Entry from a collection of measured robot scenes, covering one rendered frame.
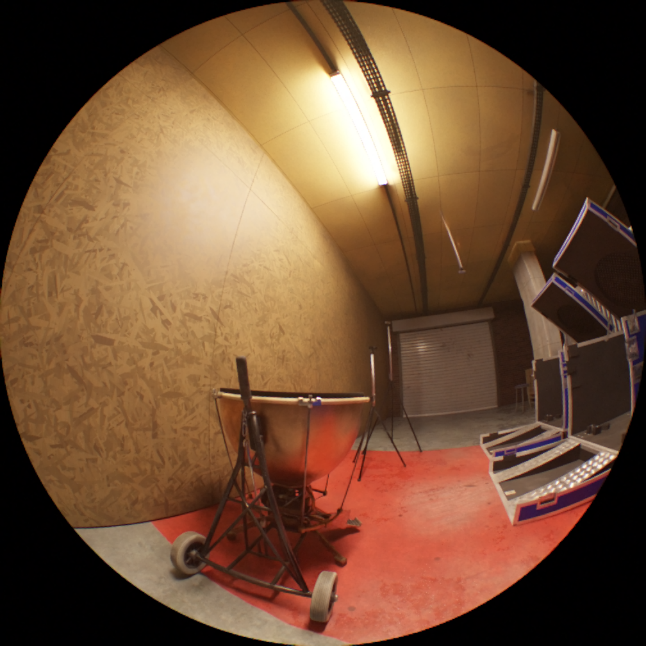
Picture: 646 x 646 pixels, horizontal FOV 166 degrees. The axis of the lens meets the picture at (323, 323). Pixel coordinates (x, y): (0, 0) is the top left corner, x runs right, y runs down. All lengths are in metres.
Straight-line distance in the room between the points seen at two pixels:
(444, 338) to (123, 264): 7.16
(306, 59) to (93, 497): 3.20
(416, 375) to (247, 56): 7.49
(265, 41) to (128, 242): 2.00
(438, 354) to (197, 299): 6.55
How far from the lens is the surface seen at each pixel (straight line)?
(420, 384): 6.98
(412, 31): 2.56
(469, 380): 7.12
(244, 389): 0.67
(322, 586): 0.80
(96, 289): 1.21
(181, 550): 0.99
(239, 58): 2.55
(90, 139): 1.64
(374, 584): 1.06
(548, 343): 4.44
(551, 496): 1.47
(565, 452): 2.12
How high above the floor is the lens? 0.80
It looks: 18 degrees up
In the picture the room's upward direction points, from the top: straight up
